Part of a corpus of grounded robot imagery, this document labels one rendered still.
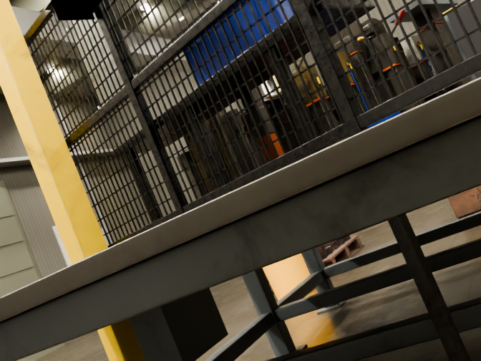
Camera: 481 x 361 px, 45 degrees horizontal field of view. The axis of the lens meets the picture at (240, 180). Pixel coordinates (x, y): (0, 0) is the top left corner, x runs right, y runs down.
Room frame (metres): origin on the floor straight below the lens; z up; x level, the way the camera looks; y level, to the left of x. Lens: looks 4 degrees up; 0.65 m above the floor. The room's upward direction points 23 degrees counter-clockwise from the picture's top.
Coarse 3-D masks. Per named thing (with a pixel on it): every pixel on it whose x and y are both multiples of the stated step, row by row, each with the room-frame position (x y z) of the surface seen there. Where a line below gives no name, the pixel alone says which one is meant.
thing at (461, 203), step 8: (464, 192) 4.07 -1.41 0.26; (472, 192) 4.06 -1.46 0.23; (480, 192) 4.04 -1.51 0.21; (456, 200) 4.10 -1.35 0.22; (464, 200) 4.08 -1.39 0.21; (472, 200) 4.06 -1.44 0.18; (480, 200) 4.05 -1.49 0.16; (456, 208) 4.10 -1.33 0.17; (464, 208) 4.09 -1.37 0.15; (472, 208) 4.07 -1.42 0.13; (480, 208) 4.06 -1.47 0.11; (456, 216) 4.12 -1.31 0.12; (464, 216) 4.18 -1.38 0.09
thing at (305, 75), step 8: (296, 72) 1.89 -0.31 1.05; (304, 72) 1.87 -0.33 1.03; (312, 72) 1.88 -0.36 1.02; (296, 80) 1.90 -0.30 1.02; (304, 80) 1.88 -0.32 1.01; (320, 80) 1.89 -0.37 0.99; (304, 88) 1.89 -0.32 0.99; (312, 88) 1.87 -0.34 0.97; (304, 96) 1.90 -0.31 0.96; (312, 96) 1.88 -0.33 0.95; (328, 96) 1.90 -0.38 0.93; (320, 104) 1.88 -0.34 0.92; (328, 104) 1.88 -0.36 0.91; (312, 112) 1.91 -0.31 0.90; (320, 112) 1.88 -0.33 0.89; (328, 120) 1.88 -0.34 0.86; (320, 128) 1.90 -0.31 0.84; (328, 128) 1.88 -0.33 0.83
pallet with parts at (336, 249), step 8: (336, 240) 5.33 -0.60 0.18; (344, 240) 5.49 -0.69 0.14; (352, 240) 5.41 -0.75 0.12; (320, 248) 4.79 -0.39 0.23; (328, 248) 4.98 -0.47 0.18; (336, 248) 5.17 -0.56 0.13; (344, 248) 5.12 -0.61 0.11; (352, 248) 5.56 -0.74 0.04; (360, 248) 5.52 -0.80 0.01; (328, 256) 4.86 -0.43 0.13; (336, 256) 5.17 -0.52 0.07; (344, 256) 5.14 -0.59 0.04; (352, 256) 5.22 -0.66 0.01; (328, 264) 4.74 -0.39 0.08; (264, 272) 5.02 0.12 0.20
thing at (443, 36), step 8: (432, 8) 2.24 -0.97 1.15; (416, 16) 2.26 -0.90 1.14; (432, 16) 2.22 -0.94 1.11; (424, 24) 2.25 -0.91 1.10; (432, 24) 2.23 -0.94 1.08; (440, 24) 2.26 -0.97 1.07; (424, 32) 2.26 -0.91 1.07; (440, 32) 2.23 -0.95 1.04; (424, 40) 2.27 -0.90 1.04; (432, 40) 2.25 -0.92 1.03; (440, 40) 2.23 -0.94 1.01; (448, 40) 2.26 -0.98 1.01; (432, 48) 2.26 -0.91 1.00; (448, 48) 2.24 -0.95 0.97; (432, 56) 2.27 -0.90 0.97; (440, 56) 2.25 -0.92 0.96; (448, 56) 2.23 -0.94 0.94; (456, 56) 2.26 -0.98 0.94; (440, 64) 2.26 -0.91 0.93; (456, 64) 2.24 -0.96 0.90; (440, 72) 2.27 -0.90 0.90; (464, 80) 2.24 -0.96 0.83; (448, 88) 2.27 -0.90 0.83
